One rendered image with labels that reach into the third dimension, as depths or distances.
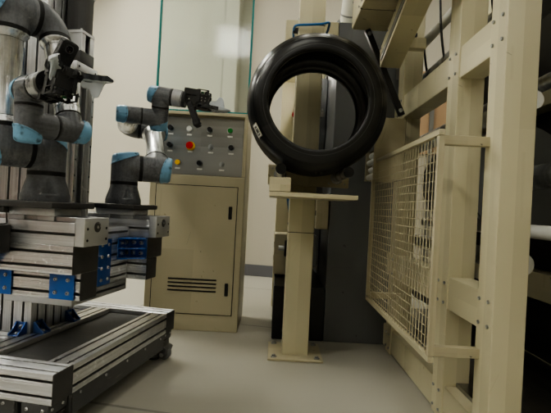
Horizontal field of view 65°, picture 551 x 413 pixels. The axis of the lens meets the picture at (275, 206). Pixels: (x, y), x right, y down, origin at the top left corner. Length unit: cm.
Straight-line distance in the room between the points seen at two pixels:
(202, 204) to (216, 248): 27
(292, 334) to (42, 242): 125
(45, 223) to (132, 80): 394
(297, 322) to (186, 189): 98
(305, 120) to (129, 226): 97
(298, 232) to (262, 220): 247
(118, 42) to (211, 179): 329
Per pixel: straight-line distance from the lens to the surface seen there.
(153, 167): 200
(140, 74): 534
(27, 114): 143
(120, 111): 201
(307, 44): 191
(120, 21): 566
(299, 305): 222
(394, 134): 220
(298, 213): 217
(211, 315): 262
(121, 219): 198
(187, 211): 257
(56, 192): 157
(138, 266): 195
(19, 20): 162
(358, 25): 231
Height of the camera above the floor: 74
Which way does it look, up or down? level
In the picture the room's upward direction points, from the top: 3 degrees clockwise
